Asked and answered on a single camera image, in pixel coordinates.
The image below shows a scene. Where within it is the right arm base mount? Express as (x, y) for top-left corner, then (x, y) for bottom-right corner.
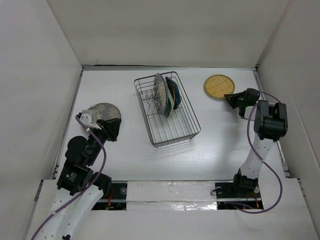
(210, 173), (264, 210)

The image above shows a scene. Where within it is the grey snowflake reindeer plate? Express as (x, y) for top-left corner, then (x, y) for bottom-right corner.
(88, 102), (121, 121)

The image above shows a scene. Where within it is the woven bamboo round plate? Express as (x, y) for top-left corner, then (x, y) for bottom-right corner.
(204, 74), (236, 100)

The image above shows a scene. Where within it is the pale green rectangular plate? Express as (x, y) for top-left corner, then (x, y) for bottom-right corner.
(164, 84), (174, 118)

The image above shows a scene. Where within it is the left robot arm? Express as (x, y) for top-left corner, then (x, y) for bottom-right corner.
(37, 114), (122, 240)

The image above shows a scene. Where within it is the yellow patterned round plate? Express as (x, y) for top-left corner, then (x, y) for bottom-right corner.
(167, 81), (178, 110)

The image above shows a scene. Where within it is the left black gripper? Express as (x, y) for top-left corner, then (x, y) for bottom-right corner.
(87, 117), (122, 165)

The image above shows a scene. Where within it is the grey wire dish rack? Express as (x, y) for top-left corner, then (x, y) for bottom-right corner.
(134, 71), (201, 148)

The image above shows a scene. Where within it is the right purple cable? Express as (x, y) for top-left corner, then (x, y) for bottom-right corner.
(231, 92), (287, 214)

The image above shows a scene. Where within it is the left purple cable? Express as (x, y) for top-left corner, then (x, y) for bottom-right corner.
(31, 114), (108, 240)

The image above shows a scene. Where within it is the blue white floral plate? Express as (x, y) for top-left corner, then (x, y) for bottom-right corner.
(153, 73), (168, 114)

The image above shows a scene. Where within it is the purple cable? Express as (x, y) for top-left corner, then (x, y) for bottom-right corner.
(231, 92), (287, 214)
(31, 114), (108, 240)

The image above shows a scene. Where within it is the dark blue leaf plate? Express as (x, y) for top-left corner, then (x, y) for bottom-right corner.
(165, 77), (181, 108)

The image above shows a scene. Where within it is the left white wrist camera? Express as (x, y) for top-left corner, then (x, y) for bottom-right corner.
(75, 110), (102, 130)

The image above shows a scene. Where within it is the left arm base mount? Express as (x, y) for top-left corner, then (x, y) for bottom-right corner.
(92, 181), (128, 211)

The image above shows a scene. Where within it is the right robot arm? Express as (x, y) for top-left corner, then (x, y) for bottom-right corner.
(224, 88), (288, 197)

